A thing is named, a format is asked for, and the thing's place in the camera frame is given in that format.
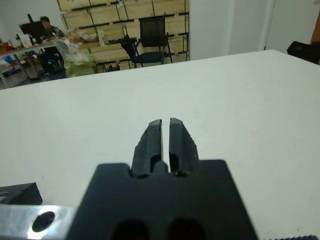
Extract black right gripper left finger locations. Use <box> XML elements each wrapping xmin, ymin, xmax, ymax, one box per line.
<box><xmin>131</xmin><ymin>118</ymin><xmax>164</xmax><ymax>176</ymax></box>

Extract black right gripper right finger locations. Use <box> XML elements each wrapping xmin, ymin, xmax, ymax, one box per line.
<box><xmin>168</xmin><ymin>117</ymin><xmax>200</xmax><ymax>176</ymax></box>

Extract black box lid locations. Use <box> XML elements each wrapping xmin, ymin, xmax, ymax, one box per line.
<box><xmin>0</xmin><ymin>182</ymin><xmax>43</xmax><ymax>206</ymax></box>

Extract small black bin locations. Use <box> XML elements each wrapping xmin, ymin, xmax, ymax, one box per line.
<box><xmin>104</xmin><ymin>63</ymin><xmax>121</xmax><ymax>73</ymax></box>

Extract black mesh office chair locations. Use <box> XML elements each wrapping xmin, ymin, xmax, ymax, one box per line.
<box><xmin>129</xmin><ymin>16</ymin><xmax>174</xmax><ymax>68</ymax></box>

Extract black folding chair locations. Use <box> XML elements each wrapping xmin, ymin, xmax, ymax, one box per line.
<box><xmin>120</xmin><ymin>34</ymin><xmax>145</xmax><ymax>69</ymax></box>

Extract yellow-green sack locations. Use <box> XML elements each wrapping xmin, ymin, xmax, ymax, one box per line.
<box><xmin>63</xmin><ymin>59</ymin><xmax>98</xmax><ymax>78</ymax></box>

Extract stacked wooden crates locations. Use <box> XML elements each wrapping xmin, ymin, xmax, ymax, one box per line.
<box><xmin>56</xmin><ymin>0</ymin><xmax>190</xmax><ymax>72</ymax></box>

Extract clear plastic bag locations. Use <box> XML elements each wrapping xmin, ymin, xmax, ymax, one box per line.
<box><xmin>53</xmin><ymin>37</ymin><xmax>95</xmax><ymax>65</ymax></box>

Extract black computer tower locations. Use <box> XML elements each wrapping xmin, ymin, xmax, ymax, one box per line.
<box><xmin>37</xmin><ymin>47</ymin><xmax>65</xmax><ymax>75</ymax></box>

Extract black padded chair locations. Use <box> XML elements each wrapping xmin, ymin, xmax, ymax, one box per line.
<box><xmin>286</xmin><ymin>40</ymin><xmax>320</xmax><ymax>66</ymax></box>

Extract seated person in dark jacket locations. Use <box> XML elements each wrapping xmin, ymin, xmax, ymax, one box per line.
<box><xmin>39</xmin><ymin>16</ymin><xmax>65</xmax><ymax>38</ymax></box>

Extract white office desk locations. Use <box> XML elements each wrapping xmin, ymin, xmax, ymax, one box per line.
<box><xmin>0</xmin><ymin>39</ymin><xmax>62</xmax><ymax>89</ymax></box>

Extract white and red carton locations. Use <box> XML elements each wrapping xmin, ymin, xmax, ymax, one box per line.
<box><xmin>19</xmin><ymin>34</ymin><xmax>33</xmax><ymax>48</ymax></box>

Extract black computer monitor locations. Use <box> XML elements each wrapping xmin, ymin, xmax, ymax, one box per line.
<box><xmin>19</xmin><ymin>13</ymin><xmax>48</xmax><ymax>43</ymax></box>

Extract white door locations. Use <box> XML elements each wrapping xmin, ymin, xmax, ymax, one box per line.
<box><xmin>262</xmin><ymin>0</ymin><xmax>320</xmax><ymax>55</ymax></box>

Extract brown wooden board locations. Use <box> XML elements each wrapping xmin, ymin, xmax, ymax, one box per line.
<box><xmin>309</xmin><ymin>16</ymin><xmax>320</xmax><ymax>45</ymax></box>

